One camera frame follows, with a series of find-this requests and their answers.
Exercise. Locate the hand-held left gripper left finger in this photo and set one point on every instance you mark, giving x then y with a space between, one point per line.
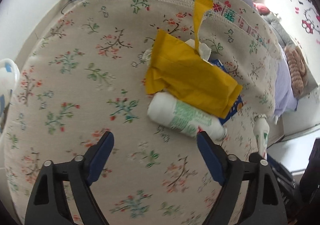
100 157

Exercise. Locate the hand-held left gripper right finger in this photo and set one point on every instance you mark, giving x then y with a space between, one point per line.
210 157

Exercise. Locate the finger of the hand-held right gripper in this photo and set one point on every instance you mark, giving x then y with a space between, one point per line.
273 163

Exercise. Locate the white tube green print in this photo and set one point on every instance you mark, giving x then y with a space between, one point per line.
261 137

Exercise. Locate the dark blue box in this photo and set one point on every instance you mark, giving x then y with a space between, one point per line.
233 111

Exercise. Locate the white bottle green label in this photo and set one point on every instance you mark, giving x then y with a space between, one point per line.
170 112

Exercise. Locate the yellow plastic wrapper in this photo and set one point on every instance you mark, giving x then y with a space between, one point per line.
190 75

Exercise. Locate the white tissue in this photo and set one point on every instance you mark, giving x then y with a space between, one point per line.
205 50

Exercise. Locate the white cat print bin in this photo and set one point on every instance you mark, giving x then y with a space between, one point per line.
7 85

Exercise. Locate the floral beige cloth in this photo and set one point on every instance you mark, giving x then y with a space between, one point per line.
75 105

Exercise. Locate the beige knitted blanket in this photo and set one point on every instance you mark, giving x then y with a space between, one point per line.
296 70

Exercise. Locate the clear plastic wrap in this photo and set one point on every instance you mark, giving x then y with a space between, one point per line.
147 54

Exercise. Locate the grey plush toy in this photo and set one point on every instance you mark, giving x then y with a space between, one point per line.
280 27

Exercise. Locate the pink plush toy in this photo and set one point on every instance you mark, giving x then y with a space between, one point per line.
262 8

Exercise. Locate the cat wall sticker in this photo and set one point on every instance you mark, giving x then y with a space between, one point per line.
311 21

